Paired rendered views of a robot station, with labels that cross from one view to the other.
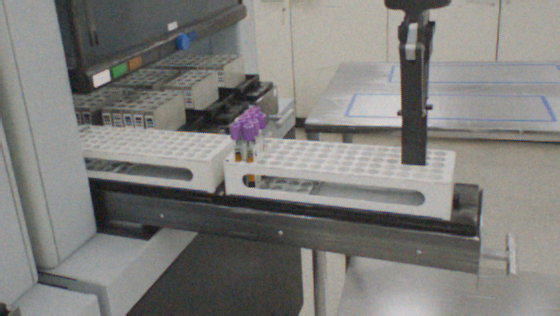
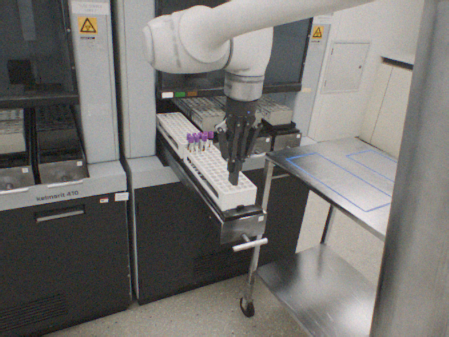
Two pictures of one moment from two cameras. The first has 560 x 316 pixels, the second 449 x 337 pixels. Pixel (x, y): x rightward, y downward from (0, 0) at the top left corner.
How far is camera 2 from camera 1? 72 cm
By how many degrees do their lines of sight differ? 34
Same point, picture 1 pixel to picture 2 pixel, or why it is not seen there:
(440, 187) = (222, 194)
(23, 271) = (111, 153)
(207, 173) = (180, 149)
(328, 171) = (202, 168)
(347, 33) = not seen: outside the picture
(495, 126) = (332, 197)
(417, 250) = (210, 216)
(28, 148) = (125, 111)
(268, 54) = not seen: hidden behind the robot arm
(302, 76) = not seen: hidden behind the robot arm
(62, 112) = (146, 102)
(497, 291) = (371, 304)
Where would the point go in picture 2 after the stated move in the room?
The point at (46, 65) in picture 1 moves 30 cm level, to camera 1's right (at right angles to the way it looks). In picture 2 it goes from (142, 82) to (210, 105)
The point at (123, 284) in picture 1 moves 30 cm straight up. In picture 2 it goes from (141, 176) to (139, 92)
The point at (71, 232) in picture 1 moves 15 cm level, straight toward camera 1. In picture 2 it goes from (139, 149) to (114, 166)
